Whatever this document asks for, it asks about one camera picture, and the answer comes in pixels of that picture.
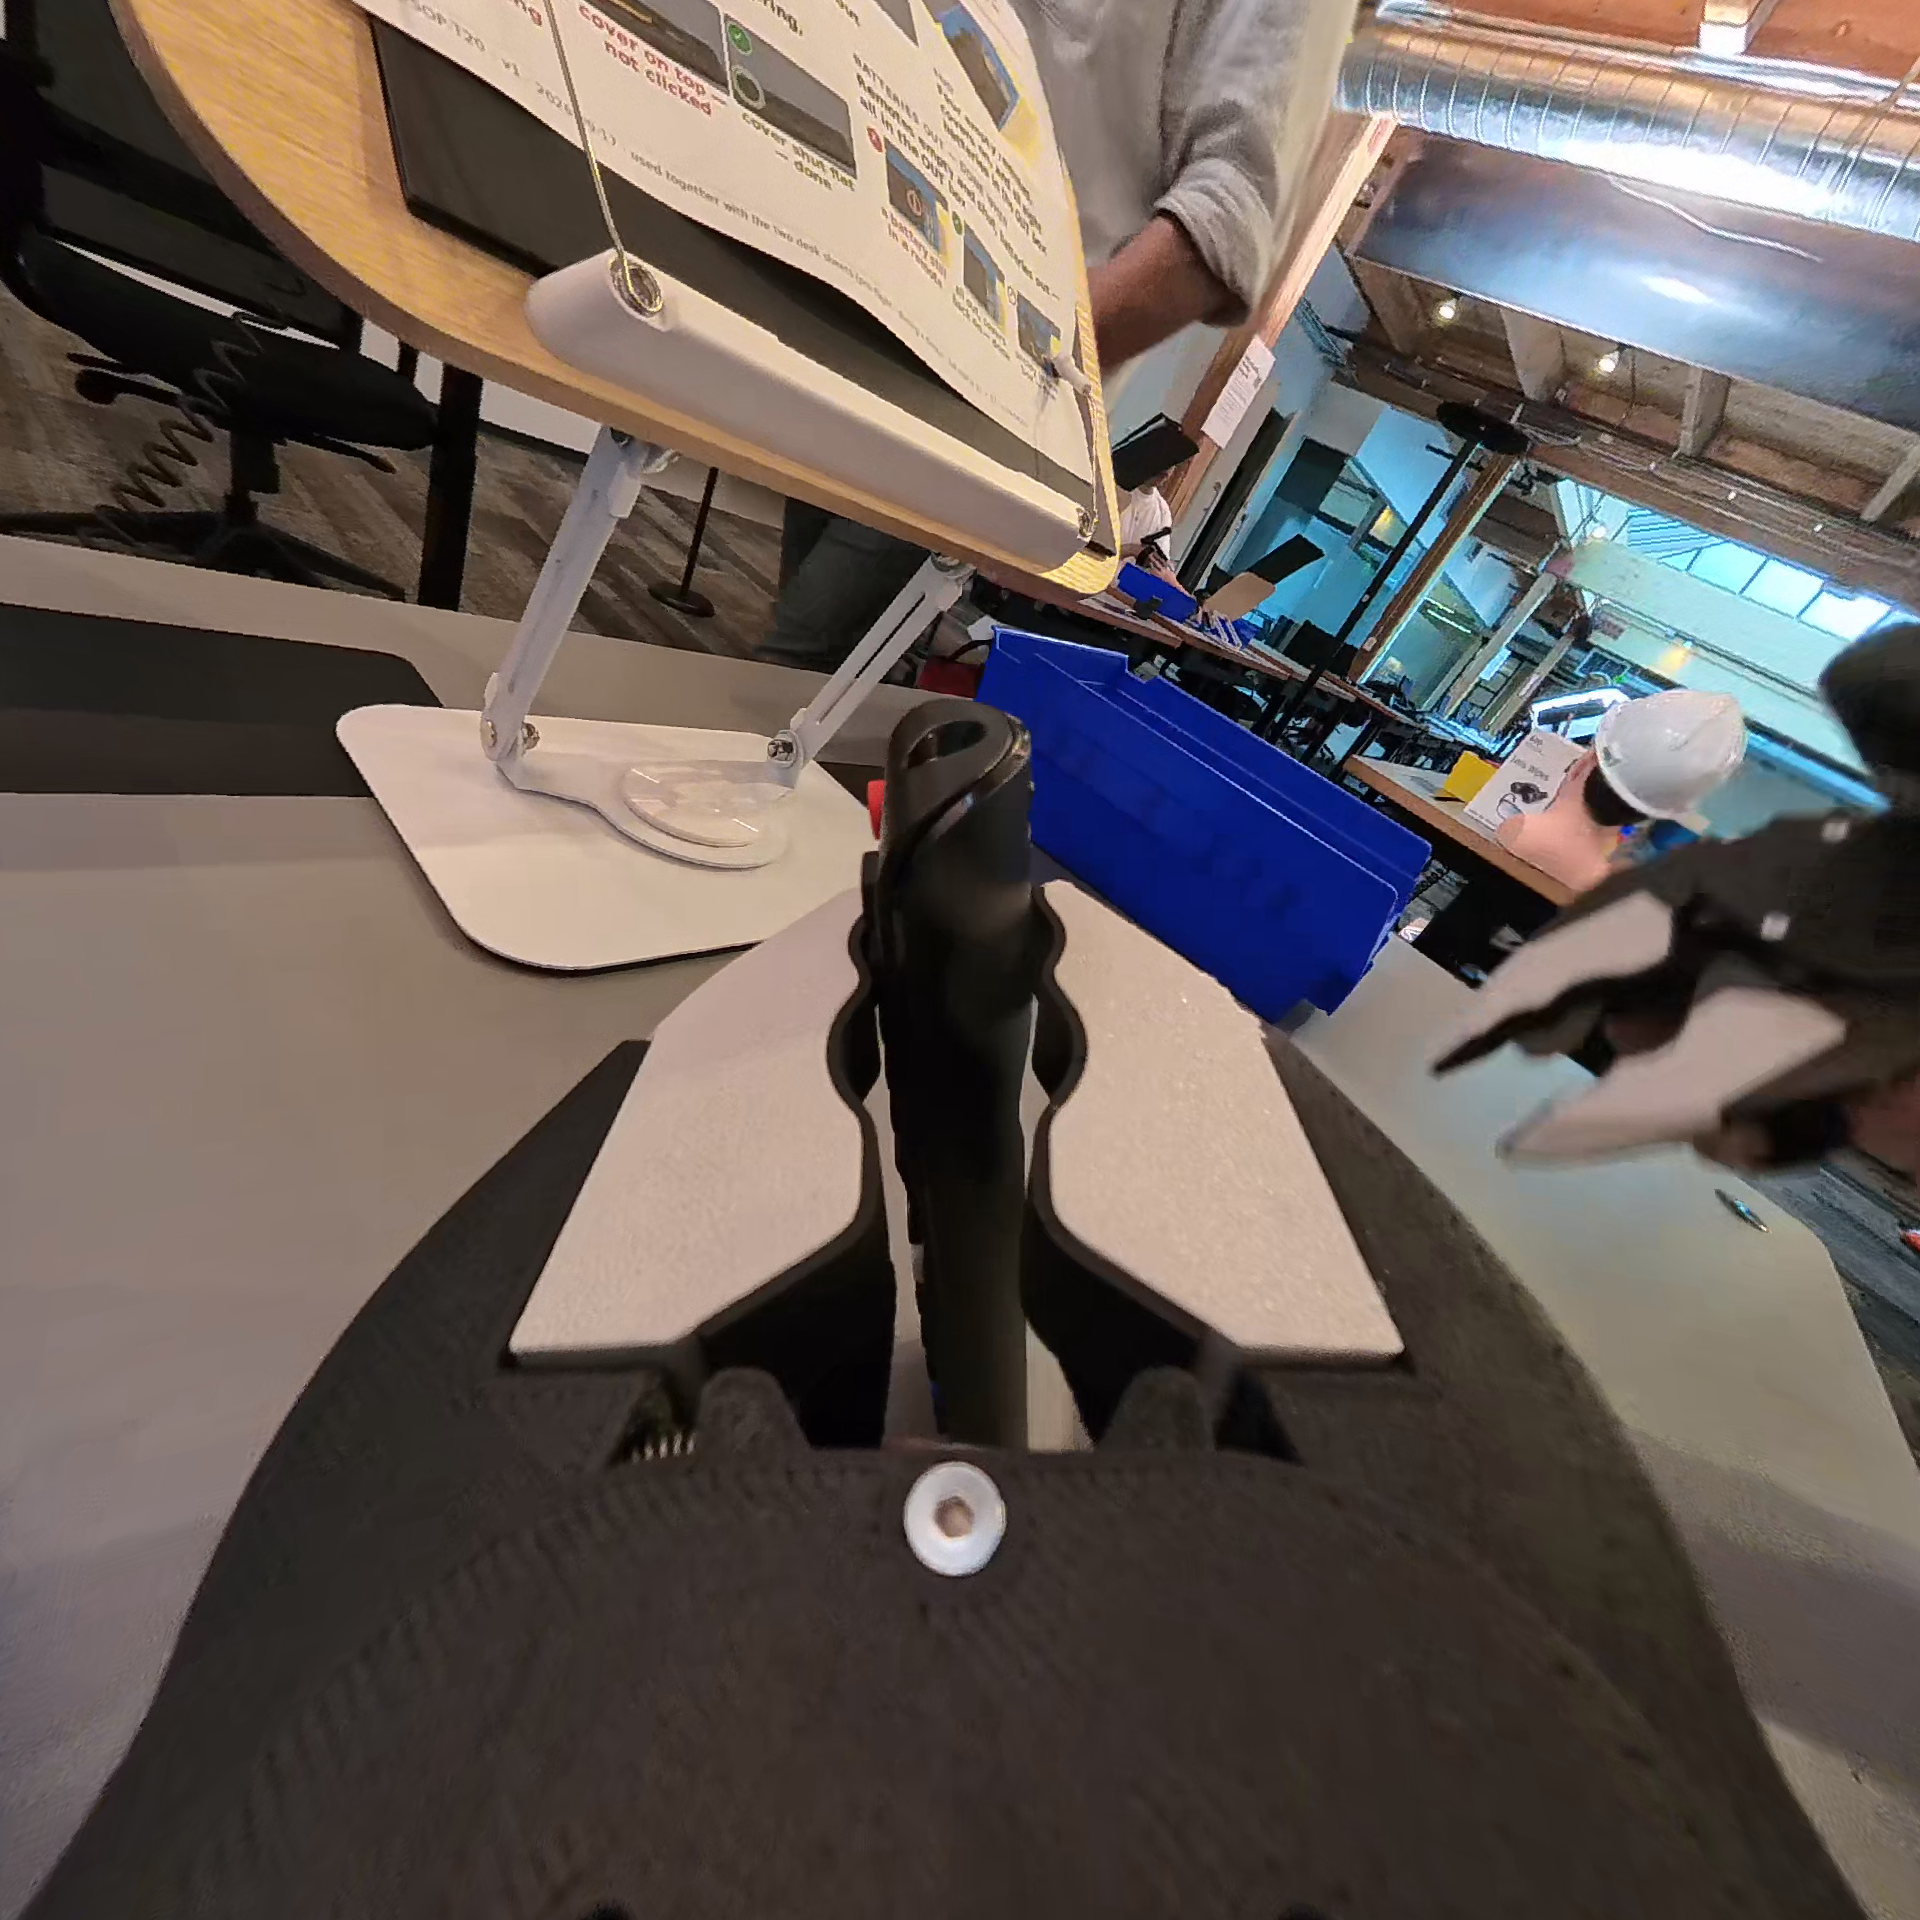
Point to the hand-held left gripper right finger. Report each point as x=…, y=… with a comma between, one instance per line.
x=1200, y=1154

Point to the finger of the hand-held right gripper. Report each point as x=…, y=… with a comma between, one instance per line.
x=1694, y=1073
x=1590, y=960

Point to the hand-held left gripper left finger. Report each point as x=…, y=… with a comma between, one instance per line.
x=705, y=1170

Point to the black remote control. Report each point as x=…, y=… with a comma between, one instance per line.
x=960, y=975

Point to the blue plastic bin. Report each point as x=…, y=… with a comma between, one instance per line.
x=1200, y=841

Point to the grey desk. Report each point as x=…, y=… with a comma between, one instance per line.
x=225, y=1125

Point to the pink mannequin head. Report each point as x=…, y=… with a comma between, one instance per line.
x=1574, y=849

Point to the white product box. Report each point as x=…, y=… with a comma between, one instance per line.
x=1514, y=781

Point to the wooden top table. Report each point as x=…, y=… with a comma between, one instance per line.
x=1440, y=818

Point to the white hard hat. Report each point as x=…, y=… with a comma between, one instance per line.
x=1672, y=750

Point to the black pole stand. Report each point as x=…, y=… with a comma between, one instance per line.
x=1479, y=428

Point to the small blue bin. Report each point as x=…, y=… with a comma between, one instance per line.
x=1159, y=590

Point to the black floor stand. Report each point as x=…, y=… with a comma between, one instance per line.
x=686, y=600

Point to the white paper notice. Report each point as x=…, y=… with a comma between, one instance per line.
x=1238, y=390

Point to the black table leg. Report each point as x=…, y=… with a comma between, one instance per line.
x=450, y=480

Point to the printed instruction sheet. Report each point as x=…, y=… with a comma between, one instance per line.
x=841, y=181

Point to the wooden book stand board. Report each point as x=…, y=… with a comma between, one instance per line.
x=301, y=151

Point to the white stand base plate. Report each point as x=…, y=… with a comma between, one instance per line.
x=450, y=841

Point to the silver ventilation duct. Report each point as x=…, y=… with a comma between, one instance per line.
x=1650, y=105

